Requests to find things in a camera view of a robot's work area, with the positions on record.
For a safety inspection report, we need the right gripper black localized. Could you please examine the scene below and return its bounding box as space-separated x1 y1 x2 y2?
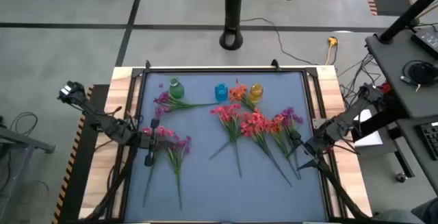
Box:
286 130 331 171

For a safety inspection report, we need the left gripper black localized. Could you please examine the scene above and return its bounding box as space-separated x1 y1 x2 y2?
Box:
136 118 175 168

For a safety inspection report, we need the pink artificial flower bunch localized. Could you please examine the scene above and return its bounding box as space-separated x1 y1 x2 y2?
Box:
209 103 243 179
142 125 179 208
239 108 293 188

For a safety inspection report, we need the purple artificial flower bunch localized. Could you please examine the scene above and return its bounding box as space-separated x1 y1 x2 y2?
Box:
153 91 220 119
166 134 193 212
281 106 305 181

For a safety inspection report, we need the green glass vase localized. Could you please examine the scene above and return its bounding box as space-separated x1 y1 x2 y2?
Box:
168 76 185 100

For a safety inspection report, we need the blue glass vase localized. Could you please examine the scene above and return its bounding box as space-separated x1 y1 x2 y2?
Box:
214 82 229 103

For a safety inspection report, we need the yellow glass vase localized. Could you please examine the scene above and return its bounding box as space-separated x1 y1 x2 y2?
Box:
248 82 264 103

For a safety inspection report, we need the white sheet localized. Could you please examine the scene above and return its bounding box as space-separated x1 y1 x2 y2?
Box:
352 109 384 148

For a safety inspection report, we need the blue table mat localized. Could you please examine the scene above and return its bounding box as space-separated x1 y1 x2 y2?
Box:
123 71 329 223

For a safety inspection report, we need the black plate with hazard stripes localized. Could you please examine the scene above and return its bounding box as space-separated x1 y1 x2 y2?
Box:
51 84 111 224

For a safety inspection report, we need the black keyboard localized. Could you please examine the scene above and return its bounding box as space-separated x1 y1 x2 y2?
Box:
414 121 438 162

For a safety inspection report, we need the grey side desk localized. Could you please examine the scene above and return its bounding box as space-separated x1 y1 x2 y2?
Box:
364 23 438 197

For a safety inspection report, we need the grey stand leg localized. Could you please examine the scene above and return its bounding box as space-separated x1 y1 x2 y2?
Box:
0 126 57 224

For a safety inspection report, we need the black floor stand column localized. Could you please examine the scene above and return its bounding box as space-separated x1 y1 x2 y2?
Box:
218 0 245 51

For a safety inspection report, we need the black slanted pole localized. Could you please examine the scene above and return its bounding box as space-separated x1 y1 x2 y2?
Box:
378 0 438 45

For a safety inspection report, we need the black cable bundle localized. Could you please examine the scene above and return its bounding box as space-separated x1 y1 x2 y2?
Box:
318 162 376 222
81 162 133 222

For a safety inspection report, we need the tangle of black cables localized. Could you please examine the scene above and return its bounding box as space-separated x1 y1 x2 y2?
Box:
337 53 383 108

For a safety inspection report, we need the black aluminium table frame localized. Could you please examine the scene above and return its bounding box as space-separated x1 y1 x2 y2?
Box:
111 59 345 224

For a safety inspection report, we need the yellow power plug cable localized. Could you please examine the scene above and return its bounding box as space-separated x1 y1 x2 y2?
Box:
324 36 339 66

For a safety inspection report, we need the thin black cable loop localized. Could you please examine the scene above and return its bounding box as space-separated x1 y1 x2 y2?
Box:
9 111 39 136

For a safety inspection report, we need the coiled black cable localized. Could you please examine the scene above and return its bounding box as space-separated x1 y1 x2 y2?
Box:
400 59 438 88

